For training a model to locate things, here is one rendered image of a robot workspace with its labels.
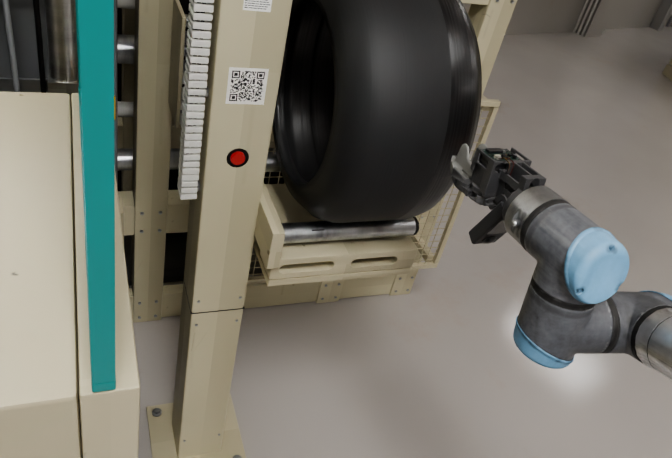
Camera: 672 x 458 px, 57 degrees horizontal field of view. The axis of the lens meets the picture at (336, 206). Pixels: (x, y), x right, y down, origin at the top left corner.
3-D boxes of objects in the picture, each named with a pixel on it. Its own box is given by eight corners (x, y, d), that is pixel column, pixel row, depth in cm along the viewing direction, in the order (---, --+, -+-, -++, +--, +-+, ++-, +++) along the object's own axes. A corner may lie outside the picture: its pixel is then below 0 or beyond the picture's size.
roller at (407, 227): (277, 242, 131) (275, 221, 132) (271, 245, 136) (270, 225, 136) (421, 233, 145) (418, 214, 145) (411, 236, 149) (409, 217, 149)
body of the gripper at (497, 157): (512, 145, 101) (558, 179, 91) (497, 191, 105) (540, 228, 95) (472, 145, 98) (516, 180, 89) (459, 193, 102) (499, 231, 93)
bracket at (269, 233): (266, 270, 131) (273, 234, 126) (229, 166, 161) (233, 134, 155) (281, 268, 133) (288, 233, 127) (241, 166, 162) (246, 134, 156)
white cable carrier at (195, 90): (180, 200, 128) (196, -35, 101) (176, 186, 132) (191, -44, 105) (201, 199, 130) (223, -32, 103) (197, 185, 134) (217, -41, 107)
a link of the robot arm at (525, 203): (561, 250, 93) (508, 254, 89) (541, 233, 96) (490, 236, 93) (582, 197, 88) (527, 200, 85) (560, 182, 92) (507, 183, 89)
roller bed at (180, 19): (175, 128, 161) (181, 17, 144) (168, 101, 172) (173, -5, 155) (249, 129, 168) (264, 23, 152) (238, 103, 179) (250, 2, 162)
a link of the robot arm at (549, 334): (597, 374, 89) (628, 306, 83) (523, 375, 87) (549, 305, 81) (566, 330, 97) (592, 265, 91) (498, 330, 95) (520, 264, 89)
